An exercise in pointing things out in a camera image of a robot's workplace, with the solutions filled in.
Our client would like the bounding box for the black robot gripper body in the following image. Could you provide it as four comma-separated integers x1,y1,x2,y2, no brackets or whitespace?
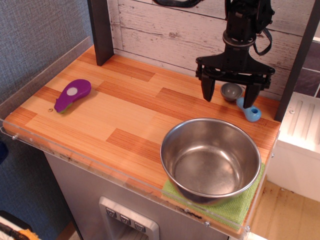
195,37,275,89

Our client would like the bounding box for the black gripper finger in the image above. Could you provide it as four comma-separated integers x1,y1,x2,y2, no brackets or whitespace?
243,83,263,109
200,72,216,102

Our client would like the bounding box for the blue spoon with grey bowl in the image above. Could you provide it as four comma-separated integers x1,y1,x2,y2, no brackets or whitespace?
220,83,262,123

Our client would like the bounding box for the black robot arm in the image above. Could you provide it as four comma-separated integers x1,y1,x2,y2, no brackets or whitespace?
196,0,275,109

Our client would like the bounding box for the purple toy eggplant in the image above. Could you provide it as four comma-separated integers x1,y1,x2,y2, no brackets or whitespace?
54,79,92,114

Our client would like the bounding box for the stainless steel bowl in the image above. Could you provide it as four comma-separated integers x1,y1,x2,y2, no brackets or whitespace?
159,118,262,205

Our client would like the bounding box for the white toy sink unit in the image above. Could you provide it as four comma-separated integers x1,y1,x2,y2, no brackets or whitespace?
264,37,320,203

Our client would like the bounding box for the green cloth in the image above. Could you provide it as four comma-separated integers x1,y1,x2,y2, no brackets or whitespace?
162,163,266,228

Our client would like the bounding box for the grey toy fridge cabinet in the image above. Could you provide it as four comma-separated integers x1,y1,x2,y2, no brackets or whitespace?
45,153,229,240

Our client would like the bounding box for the orange object bottom left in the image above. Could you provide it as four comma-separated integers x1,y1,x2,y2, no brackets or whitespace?
14,229,40,240

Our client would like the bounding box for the dark right post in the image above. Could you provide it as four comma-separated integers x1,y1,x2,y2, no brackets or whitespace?
274,0,320,122

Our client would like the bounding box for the clear acrylic guard rail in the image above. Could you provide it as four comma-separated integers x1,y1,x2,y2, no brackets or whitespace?
1,121,266,240

